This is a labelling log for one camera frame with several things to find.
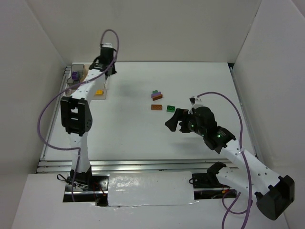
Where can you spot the purple flower lego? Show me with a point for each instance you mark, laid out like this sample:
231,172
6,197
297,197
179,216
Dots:
75,76

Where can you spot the right side aluminium rail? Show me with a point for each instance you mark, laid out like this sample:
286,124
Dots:
248,126

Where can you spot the green square lego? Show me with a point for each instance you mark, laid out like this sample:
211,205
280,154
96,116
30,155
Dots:
170,109

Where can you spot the aluminium rail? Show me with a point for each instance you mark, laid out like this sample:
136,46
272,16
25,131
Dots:
99,167
248,126
66,74

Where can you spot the white taped cover plate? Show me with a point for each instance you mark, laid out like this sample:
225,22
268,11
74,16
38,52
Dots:
150,189

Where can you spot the yellow rectangular lego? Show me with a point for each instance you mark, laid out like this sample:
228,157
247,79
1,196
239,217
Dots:
99,92

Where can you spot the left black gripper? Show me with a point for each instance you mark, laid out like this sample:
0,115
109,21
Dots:
109,70

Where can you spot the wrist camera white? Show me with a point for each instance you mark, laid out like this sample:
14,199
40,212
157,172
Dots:
196,102
107,45

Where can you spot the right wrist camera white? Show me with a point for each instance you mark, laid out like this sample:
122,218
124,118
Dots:
196,102

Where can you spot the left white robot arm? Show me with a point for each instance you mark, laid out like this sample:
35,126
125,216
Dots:
76,116

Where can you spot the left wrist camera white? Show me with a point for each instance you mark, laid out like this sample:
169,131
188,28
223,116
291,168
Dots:
107,45

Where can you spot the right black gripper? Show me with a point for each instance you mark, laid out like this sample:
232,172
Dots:
182,119

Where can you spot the clear compartment organizer tray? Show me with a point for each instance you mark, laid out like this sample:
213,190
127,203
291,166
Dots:
90,81

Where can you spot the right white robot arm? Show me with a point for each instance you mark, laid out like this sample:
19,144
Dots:
272,193

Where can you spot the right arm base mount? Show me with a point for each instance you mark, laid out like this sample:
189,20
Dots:
207,186

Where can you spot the left side aluminium rail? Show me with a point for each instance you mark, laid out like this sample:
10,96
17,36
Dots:
66,74

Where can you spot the purple brown green lego stack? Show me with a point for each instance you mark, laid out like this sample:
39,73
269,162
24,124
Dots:
156,95

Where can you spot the aluminium front rail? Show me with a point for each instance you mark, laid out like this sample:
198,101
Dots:
99,167

